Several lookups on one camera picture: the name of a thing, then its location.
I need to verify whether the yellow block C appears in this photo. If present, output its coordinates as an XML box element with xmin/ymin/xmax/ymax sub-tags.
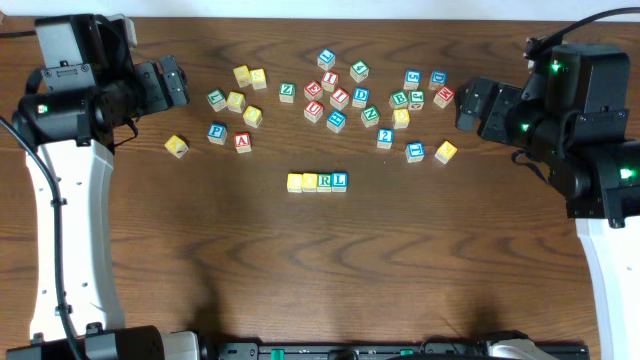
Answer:
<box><xmin>287</xmin><ymin>173</ymin><xmax>303</xmax><ymax>193</ymax></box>

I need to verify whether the blue block l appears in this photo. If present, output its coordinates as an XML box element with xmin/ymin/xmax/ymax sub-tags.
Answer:
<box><xmin>331</xmin><ymin>172</ymin><xmax>349</xmax><ymax>192</ymax></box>
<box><xmin>317</xmin><ymin>48</ymin><xmax>336</xmax><ymax>71</ymax></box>

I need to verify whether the green block R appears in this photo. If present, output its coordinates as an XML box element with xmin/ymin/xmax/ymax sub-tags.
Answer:
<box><xmin>316</xmin><ymin>173</ymin><xmax>332</xmax><ymax>192</ymax></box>

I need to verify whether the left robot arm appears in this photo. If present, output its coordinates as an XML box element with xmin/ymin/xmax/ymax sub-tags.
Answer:
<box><xmin>3</xmin><ymin>14</ymin><xmax>214</xmax><ymax>359</ymax></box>

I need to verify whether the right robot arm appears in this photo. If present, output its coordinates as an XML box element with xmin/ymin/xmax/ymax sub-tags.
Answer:
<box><xmin>455</xmin><ymin>44</ymin><xmax>639</xmax><ymax>359</ymax></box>

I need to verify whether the red block M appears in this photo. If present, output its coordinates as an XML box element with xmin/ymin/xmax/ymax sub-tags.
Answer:
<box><xmin>433</xmin><ymin>86</ymin><xmax>455</xmax><ymax>109</ymax></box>

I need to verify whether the blue block right D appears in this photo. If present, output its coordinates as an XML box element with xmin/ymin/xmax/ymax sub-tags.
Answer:
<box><xmin>428</xmin><ymin>70</ymin><xmax>447</xmax><ymax>91</ymax></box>

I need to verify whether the blue block d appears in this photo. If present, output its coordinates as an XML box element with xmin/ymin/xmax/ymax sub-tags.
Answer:
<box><xmin>352</xmin><ymin>87</ymin><xmax>370</xmax><ymax>108</ymax></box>
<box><xmin>428</xmin><ymin>70</ymin><xmax>447</xmax><ymax>91</ymax></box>

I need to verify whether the blue block P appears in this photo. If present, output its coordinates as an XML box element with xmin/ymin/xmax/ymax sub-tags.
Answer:
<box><xmin>207</xmin><ymin>124</ymin><xmax>228</xmax><ymax>145</ymax></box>

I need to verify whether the yellow block beside green L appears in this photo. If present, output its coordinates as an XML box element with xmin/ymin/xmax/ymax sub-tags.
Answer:
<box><xmin>227</xmin><ymin>91</ymin><xmax>247</xmax><ymax>113</ymax></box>

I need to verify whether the blue block 5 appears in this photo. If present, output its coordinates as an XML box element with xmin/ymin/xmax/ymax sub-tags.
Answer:
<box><xmin>403</xmin><ymin>69</ymin><xmax>422</xmax><ymax>91</ymax></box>

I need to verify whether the blue block T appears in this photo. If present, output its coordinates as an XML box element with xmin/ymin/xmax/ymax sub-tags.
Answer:
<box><xmin>405</xmin><ymin>142</ymin><xmax>425</xmax><ymax>163</ymax></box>

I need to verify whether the yellow block right cluster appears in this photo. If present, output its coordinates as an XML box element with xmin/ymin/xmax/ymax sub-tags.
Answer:
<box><xmin>392</xmin><ymin>108</ymin><xmax>410</xmax><ymax>129</ymax></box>

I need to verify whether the yellow block cluster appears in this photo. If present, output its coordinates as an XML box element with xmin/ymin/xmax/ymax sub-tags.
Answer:
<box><xmin>392</xmin><ymin>108</ymin><xmax>410</xmax><ymax>129</ymax></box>
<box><xmin>243</xmin><ymin>105</ymin><xmax>263</xmax><ymax>128</ymax></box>

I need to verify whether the yellow block lower left cluster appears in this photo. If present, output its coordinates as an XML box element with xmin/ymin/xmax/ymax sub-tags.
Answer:
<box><xmin>243</xmin><ymin>105</ymin><xmax>263</xmax><ymax>128</ymax></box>

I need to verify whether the yellow block S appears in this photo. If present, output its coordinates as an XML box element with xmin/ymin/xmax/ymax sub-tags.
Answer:
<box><xmin>250</xmin><ymin>68</ymin><xmax>267</xmax><ymax>90</ymax></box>

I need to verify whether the green block B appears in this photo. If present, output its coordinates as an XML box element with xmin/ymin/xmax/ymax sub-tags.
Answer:
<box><xmin>389</xmin><ymin>90</ymin><xmax>409</xmax><ymax>110</ymax></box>

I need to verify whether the red block A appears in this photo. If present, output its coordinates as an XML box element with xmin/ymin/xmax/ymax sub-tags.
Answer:
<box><xmin>234</xmin><ymin>132</ymin><xmax>252</xmax><ymax>153</ymax></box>

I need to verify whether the blue block 2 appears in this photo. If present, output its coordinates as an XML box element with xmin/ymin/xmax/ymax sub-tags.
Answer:
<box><xmin>377</xmin><ymin>128</ymin><xmax>394</xmax><ymax>149</ymax></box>

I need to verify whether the green block N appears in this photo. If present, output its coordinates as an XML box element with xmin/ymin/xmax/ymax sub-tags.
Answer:
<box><xmin>361</xmin><ymin>105</ymin><xmax>380</xmax><ymax>128</ymax></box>

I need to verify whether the green block Z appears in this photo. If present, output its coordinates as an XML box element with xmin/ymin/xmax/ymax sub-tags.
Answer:
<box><xmin>279</xmin><ymin>82</ymin><xmax>296</xmax><ymax>103</ymax></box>

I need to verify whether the green block 4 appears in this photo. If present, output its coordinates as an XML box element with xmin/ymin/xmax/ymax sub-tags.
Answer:
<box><xmin>350</xmin><ymin>60</ymin><xmax>370</xmax><ymax>83</ymax></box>

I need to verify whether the red block E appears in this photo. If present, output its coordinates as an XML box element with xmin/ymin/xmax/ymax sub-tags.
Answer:
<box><xmin>304</xmin><ymin>80</ymin><xmax>324</xmax><ymax>101</ymax></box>

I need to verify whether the red block U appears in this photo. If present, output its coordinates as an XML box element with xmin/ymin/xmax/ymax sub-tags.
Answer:
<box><xmin>303</xmin><ymin>100</ymin><xmax>324</xmax><ymax>123</ymax></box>

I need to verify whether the blue block top L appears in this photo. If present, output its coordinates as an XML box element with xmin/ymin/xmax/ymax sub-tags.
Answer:
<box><xmin>317</xmin><ymin>48</ymin><xmax>336</xmax><ymax>71</ymax></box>

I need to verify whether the red block I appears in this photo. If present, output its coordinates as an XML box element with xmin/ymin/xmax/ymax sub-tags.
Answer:
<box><xmin>321</xmin><ymin>71</ymin><xmax>339</xmax><ymax>92</ymax></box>

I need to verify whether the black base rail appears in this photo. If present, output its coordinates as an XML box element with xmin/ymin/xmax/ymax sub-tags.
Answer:
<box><xmin>202</xmin><ymin>341</ymin><xmax>591</xmax><ymax>360</ymax></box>

